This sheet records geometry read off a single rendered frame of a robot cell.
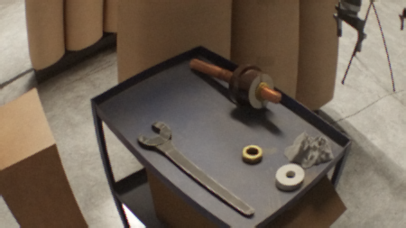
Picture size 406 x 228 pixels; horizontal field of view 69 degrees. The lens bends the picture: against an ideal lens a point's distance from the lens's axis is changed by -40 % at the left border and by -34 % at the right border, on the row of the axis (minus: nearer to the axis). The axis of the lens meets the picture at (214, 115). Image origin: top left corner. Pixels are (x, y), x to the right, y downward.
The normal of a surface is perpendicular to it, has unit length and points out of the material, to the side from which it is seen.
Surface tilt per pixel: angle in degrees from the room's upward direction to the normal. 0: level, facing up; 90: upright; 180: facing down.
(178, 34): 90
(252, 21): 90
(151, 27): 90
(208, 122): 0
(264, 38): 90
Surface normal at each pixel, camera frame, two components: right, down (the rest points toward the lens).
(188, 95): 0.02, -0.80
